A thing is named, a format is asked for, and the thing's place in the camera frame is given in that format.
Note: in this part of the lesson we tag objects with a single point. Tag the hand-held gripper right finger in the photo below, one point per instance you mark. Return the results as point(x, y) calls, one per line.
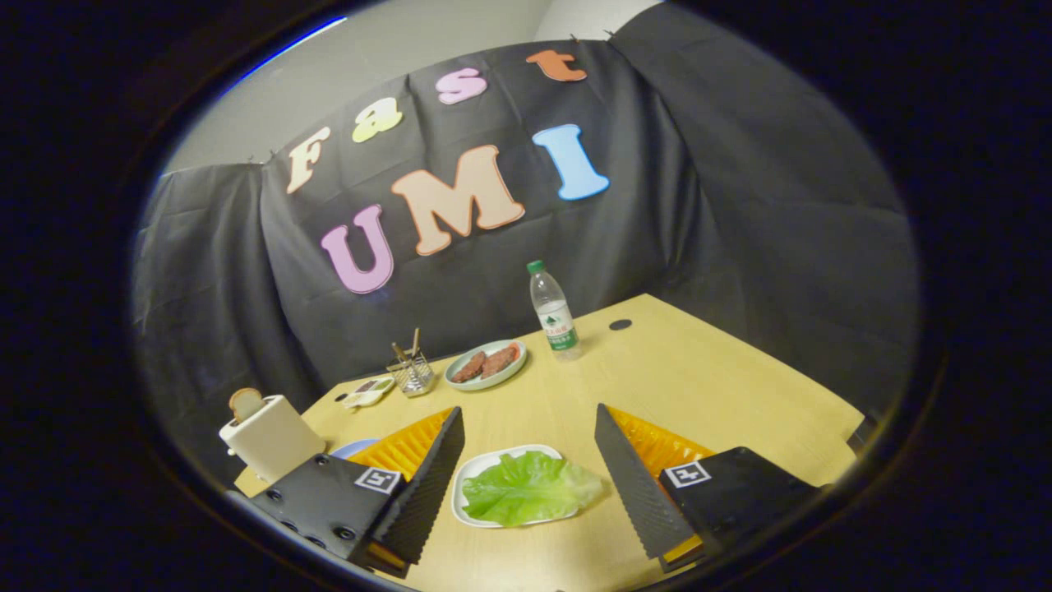
point(637, 485)

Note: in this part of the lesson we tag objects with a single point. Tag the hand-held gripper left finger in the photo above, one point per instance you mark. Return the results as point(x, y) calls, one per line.
point(427, 485)

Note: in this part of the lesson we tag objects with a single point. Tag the green lettuce leaf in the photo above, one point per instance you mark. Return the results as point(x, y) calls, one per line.
point(530, 489)

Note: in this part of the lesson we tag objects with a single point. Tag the white square plate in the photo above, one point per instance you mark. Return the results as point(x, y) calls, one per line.
point(477, 469)

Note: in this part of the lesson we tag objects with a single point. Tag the blue round plate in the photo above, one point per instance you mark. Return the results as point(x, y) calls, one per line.
point(352, 449)

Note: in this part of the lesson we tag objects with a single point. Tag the white divided seasoning dish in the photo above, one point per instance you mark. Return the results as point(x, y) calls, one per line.
point(367, 393)

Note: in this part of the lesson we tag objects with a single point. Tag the pale green round plate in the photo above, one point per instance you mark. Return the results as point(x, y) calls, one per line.
point(485, 381)

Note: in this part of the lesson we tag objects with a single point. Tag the dark brown meat patty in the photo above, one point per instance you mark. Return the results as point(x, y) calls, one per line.
point(468, 367)

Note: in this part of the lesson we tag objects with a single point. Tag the wooden stick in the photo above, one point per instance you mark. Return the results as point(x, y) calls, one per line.
point(400, 353)
point(415, 341)

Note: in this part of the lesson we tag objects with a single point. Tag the reddish brown meat patty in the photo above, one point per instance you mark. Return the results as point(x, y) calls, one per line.
point(500, 361)

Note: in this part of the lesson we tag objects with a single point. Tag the cream white toaster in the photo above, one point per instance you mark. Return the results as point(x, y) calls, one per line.
point(275, 440)

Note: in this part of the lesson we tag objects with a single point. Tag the clear plastic water bottle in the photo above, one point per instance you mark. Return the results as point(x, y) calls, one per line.
point(555, 319)

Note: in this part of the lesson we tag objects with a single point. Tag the bread slice with brown crust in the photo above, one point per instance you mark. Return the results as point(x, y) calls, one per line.
point(245, 404)

